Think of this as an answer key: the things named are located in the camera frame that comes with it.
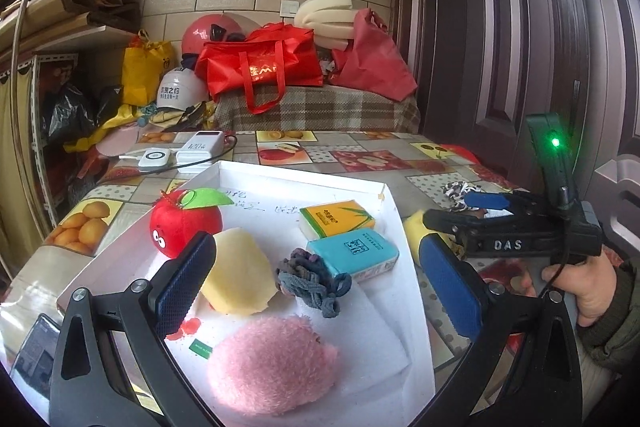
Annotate black white patterned scrunchie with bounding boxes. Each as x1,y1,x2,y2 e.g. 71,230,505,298
442,181,483,212

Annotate yellow green sponge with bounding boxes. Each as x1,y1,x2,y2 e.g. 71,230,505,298
404,210,434,259

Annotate blue tissue pack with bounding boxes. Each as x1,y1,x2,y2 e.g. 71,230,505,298
307,229,399,284

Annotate pink fluffy plush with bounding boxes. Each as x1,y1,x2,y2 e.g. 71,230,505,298
207,315,340,416

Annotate pale yellow sponge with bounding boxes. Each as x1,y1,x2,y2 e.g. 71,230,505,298
201,228,277,317

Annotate grey blue hair ties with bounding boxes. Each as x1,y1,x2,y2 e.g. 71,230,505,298
273,247,354,320

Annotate red apple plush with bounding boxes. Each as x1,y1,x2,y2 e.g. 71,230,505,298
149,187,233,259

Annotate person right hand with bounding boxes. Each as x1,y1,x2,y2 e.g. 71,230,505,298
541,246,617,327

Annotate red plastic bag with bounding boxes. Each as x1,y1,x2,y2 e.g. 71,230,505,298
442,144,480,165

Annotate smartphone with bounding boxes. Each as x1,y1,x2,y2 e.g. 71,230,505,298
10,313,60,397

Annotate fruit pattern tablecloth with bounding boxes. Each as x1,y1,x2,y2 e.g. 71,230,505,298
0,128,597,427

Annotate dark red fabric bag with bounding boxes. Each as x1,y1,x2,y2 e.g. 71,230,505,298
329,9,418,102

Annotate brown wooden door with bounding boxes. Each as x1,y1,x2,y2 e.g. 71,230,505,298
395,0,639,231

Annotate plaid blanket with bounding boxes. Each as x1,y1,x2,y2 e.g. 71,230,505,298
213,84,420,133

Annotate white foam box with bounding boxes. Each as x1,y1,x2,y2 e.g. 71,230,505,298
50,161,435,426

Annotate white round charger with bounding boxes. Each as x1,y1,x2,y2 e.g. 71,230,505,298
137,147,178,173

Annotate cream foam roll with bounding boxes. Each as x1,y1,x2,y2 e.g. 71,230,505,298
293,0,358,51

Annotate glossy red tote bag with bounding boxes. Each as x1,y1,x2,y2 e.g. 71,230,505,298
194,23,323,115

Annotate white power bank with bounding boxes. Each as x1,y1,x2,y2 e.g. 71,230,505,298
176,131,224,174

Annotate black plastic bag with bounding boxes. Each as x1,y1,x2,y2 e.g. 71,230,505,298
40,82,122,144

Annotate white helmet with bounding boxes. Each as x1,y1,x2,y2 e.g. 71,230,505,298
155,67,208,110

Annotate red helmet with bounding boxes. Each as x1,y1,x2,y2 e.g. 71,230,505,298
181,14,245,55

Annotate yellow shopping bag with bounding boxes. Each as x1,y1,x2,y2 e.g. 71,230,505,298
122,29,176,106

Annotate metal storage shelf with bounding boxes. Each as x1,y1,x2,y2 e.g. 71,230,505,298
1,0,141,275

